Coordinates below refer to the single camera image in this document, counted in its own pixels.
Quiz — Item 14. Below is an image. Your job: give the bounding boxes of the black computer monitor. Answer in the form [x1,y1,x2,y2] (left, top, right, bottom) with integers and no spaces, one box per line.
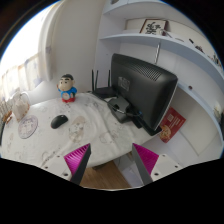
[111,54,178,136]

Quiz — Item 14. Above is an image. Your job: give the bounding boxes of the black wifi router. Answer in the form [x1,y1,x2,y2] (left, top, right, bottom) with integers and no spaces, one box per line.
[92,72,116,99]

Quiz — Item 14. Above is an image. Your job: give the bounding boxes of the framed calligraphy picture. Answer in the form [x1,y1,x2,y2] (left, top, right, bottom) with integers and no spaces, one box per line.
[140,19,168,35]

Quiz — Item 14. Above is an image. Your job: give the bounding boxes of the white curtain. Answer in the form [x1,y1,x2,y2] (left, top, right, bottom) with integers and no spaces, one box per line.
[38,1,64,81]

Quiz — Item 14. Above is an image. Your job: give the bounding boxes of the white wall shelf unit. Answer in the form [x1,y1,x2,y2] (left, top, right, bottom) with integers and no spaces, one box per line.
[98,0,224,141]

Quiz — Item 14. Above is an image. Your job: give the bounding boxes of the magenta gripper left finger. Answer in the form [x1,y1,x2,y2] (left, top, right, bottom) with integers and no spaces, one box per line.
[64,144,91,185]

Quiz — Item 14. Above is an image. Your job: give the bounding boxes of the cartoon boy figurine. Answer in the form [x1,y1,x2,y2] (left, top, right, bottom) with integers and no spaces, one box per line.
[57,74,77,103]

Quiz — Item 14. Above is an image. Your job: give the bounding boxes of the white patterned tablecloth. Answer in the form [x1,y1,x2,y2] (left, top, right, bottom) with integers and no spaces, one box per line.
[0,93,151,167]

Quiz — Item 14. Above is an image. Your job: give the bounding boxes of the round patterned mouse pad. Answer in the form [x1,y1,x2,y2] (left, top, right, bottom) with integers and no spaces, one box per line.
[18,115,38,139]

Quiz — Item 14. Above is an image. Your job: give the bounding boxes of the black computer mouse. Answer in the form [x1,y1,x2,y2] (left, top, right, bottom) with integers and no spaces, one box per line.
[51,115,68,129]

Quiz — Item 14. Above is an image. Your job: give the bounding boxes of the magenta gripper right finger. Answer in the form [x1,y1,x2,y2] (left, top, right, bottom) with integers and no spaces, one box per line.
[132,143,159,185]

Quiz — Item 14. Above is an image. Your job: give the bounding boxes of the red booklet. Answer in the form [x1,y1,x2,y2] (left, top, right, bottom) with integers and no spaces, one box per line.
[159,107,186,143]

